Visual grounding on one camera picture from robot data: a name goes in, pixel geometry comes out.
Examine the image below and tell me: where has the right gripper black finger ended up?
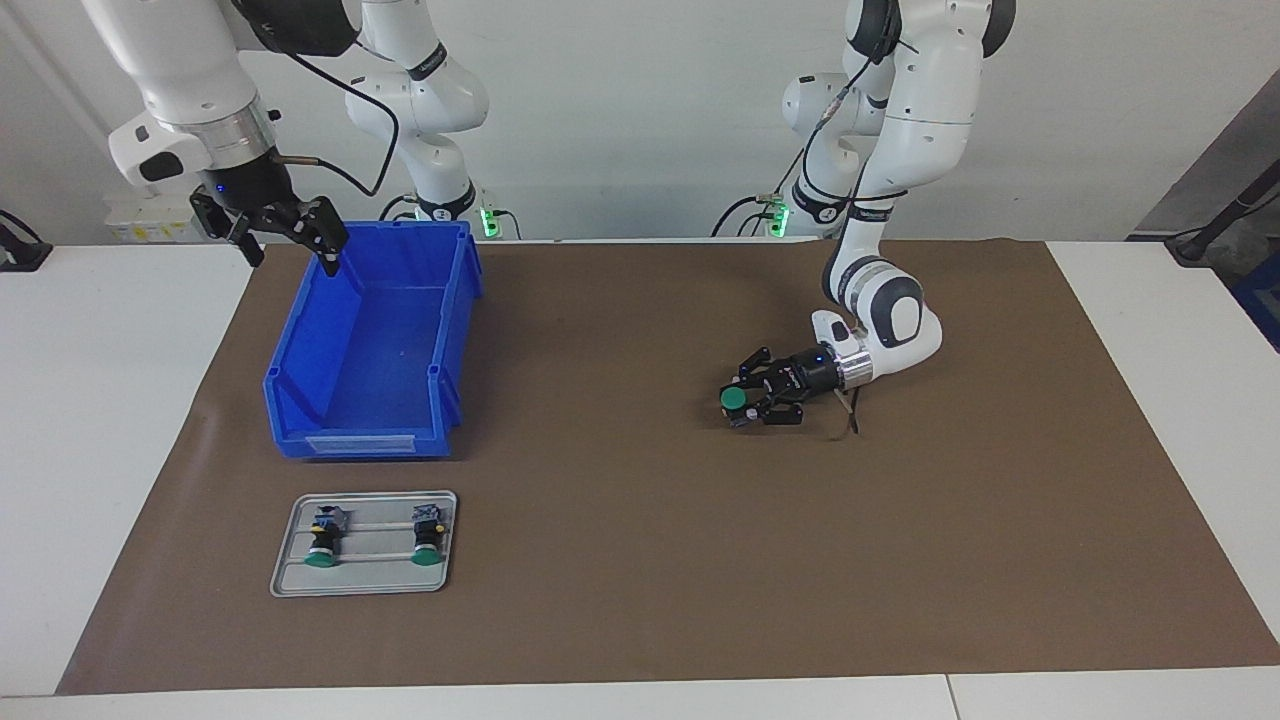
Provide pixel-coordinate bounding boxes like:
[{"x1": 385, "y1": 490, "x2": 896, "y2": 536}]
[
  {"x1": 290, "y1": 196, "x2": 351, "y2": 279},
  {"x1": 190, "y1": 190, "x2": 267, "y2": 269}
]

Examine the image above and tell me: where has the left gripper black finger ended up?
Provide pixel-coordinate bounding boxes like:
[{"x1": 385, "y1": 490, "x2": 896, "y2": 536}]
[
  {"x1": 735, "y1": 346, "x2": 801, "y2": 386},
  {"x1": 728, "y1": 400, "x2": 806, "y2": 431}
]

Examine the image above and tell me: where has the green push button yellow base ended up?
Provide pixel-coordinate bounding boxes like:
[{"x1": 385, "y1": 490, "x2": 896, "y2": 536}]
[{"x1": 303, "y1": 505, "x2": 348, "y2": 569}]

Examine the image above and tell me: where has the green push button white base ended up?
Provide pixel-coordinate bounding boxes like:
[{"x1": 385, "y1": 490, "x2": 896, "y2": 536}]
[{"x1": 410, "y1": 503, "x2": 449, "y2": 567}]

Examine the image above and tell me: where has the blue plastic storage bin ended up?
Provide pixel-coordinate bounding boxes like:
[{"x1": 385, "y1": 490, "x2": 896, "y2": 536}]
[{"x1": 262, "y1": 220, "x2": 486, "y2": 461}]

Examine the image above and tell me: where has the brown table mat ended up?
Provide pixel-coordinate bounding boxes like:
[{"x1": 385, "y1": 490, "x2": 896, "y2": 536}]
[{"x1": 55, "y1": 238, "x2": 1280, "y2": 696}]

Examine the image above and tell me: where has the black table clamp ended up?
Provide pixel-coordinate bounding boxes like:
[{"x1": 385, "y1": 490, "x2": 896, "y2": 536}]
[{"x1": 0, "y1": 208, "x2": 54, "y2": 273}]

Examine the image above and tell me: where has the grey metal tray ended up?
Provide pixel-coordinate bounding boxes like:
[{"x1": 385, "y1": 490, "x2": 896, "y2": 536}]
[{"x1": 269, "y1": 489, "x2": 459, "y2": 599}]

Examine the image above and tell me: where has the black stand with pole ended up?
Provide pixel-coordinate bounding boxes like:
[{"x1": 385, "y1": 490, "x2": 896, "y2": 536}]
[{"x1": 1165, "y1": 183, "x2": 1280, "y2": 267}]

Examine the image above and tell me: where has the blue crate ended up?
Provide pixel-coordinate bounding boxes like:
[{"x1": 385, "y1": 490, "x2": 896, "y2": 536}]
[{"x1": 1235, "y1": 250, "x2": 1280, "y2": 351}]

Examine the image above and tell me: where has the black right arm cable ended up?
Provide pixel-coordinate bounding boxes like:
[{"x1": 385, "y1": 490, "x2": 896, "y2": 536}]
[{"x1": 255, "y1": 45, "x2": 401, "y2": 198}]

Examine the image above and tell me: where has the white wall socket box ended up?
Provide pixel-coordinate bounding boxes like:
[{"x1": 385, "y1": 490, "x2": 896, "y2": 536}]
[{"x1": 105, "y1": 195, "x2": 201, "y2": 244}]

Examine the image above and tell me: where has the black left base cable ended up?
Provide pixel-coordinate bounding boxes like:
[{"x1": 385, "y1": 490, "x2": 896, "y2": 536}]
[{"x1": 710, "y1": 193, "x2": 776, "y2": 239}]

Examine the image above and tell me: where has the white wall cable duct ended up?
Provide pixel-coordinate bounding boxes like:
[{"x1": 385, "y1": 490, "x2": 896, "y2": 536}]
[{"x1": 0, "y1": 5, "x2": 109, "y2": 141}]

